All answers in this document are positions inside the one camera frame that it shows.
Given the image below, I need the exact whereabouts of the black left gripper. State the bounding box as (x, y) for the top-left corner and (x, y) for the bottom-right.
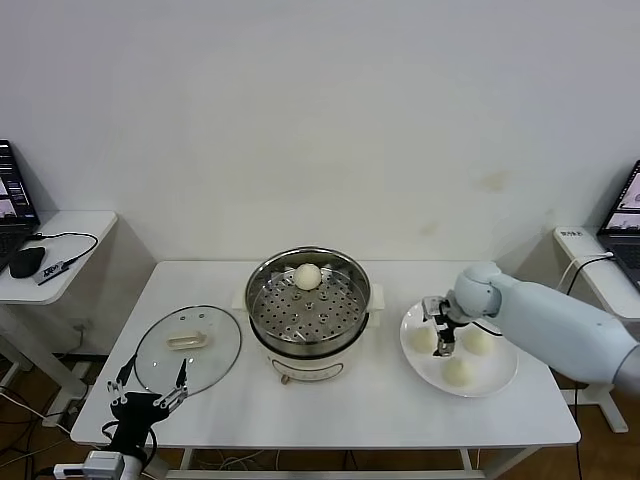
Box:
(105, 353), (190, 454)

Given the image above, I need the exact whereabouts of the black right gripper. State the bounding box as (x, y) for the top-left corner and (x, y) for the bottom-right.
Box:
(432, 298), (460, 357)

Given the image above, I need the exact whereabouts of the round glass pot lid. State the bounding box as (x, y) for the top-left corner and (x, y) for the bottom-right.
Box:
(133, 305), (243, 399)

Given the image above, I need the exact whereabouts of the white steamed baozi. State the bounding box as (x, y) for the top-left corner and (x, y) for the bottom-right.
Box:
(441, 358), (476, 390)
(462, 329), (496, 357)
(409, 327), (437, 356)
(292, 263), (322, 291)

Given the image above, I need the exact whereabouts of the stainless steel steamer basket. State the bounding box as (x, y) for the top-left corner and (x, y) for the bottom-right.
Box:
(244, 247), (374, 354)

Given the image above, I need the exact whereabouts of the round white plate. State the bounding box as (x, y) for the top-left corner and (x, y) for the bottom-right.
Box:
(399, 298), (519, 399)

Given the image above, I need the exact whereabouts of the grey usb hub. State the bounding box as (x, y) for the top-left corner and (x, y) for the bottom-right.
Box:
(38, 260), (71, 286)

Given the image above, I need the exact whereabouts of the cream electric cooking pot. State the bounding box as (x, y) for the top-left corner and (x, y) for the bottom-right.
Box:
(232, 282), (387, 387)

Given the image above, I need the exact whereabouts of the white side table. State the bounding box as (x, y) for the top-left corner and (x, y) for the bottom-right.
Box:
(552, 227), (640, 434)
(0, 210), (121, 401)

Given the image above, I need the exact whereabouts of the black computer mouse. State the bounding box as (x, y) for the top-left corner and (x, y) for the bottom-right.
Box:
(10, 246), (48, 280)

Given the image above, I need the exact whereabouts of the black open laptop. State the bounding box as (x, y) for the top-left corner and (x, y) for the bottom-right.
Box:
(0, 140), (43, 275)

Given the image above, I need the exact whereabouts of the dark grey open laptop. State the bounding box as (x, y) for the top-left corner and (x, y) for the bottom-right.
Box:
(597, 160), (640, 291)

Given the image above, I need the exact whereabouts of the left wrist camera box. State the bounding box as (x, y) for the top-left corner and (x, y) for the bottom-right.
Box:
(53, 451), (126, 477)

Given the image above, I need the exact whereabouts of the thin white floor cable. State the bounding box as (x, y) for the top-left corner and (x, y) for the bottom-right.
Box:
(0, 387), (76, 436)
(209, 449), (281, 471)

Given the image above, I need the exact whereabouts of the thin black usb cable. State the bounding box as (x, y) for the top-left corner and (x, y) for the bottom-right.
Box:
(30, 231), (100, 267)

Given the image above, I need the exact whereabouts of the flat white cable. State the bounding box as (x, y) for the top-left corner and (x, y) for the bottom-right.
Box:
(558, 253), (616, 296)

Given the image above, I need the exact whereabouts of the white work table frame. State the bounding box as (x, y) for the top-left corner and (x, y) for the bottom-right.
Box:
(164, 447), (546, 480)

